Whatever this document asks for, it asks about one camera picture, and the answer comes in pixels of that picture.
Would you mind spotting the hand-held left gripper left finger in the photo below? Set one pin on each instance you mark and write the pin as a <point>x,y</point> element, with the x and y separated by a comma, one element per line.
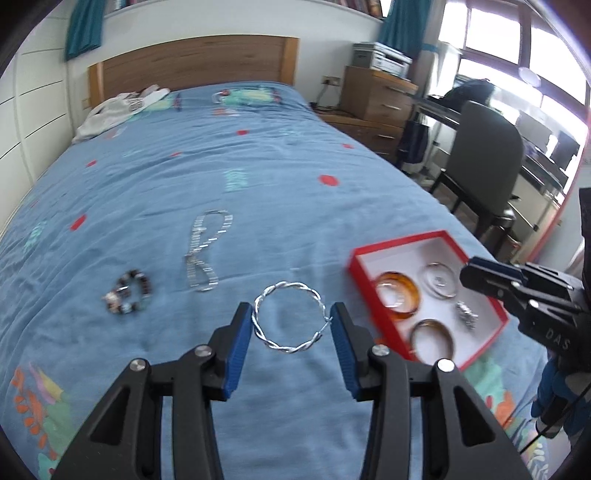
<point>238,350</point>

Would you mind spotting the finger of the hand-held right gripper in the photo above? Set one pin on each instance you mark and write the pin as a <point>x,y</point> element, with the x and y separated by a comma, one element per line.
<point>482,284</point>
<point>496,265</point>

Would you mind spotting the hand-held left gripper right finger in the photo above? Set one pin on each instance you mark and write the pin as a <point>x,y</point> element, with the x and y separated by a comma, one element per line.
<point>344,355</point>

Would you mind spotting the large thin silver bangle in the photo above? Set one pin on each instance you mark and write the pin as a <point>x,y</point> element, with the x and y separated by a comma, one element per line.
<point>421,279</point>

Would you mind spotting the dark olive brown bangle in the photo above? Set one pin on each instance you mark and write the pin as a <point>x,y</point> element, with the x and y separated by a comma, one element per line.
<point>431,322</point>

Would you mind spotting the red cardboard box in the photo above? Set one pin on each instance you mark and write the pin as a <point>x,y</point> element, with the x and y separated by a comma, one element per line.
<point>406,258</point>

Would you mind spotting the amber orange bangle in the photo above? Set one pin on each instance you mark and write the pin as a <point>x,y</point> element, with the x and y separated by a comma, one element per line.
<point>397,276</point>

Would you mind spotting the person's right hand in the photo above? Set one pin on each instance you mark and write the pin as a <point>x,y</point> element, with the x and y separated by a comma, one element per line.
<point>577,401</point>

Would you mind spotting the desk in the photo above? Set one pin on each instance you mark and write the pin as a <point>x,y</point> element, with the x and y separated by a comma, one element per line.
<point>535,180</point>

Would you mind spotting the grey chair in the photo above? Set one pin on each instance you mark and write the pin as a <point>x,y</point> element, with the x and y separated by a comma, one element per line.
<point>485,152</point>

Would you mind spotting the dark hanging bag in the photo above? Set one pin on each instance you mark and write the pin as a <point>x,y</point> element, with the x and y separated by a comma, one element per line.
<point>415,141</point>

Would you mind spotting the black backpack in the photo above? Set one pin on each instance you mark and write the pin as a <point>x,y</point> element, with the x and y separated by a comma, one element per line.
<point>468,94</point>

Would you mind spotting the low wooden nightstand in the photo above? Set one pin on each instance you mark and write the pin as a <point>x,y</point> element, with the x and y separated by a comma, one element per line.
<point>369,136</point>

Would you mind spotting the blue printed blanket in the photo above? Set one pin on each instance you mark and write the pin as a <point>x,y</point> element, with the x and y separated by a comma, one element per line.
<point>138,184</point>

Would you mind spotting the wooden chest of drawers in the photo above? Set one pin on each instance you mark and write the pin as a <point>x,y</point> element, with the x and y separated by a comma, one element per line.
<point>378,97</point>

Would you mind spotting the white printer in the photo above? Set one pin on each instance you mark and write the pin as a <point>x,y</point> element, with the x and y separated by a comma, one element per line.
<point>392,60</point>

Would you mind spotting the grey storage box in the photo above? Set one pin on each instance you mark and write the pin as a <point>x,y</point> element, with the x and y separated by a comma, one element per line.
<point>363,55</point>

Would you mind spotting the teal curtain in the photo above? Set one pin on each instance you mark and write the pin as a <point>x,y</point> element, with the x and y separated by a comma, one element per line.
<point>85,27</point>
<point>399,27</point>

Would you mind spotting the white garment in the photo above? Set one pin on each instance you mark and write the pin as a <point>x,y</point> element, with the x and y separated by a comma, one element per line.
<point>111,113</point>

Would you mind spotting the wooden headboard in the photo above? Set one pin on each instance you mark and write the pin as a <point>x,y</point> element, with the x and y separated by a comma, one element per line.
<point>198,60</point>

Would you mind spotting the white wardrobe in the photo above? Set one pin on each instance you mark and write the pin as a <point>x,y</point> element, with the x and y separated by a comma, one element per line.
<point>27,115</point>

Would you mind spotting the wall outlet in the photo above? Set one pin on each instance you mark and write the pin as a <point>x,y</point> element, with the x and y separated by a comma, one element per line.
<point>332,81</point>

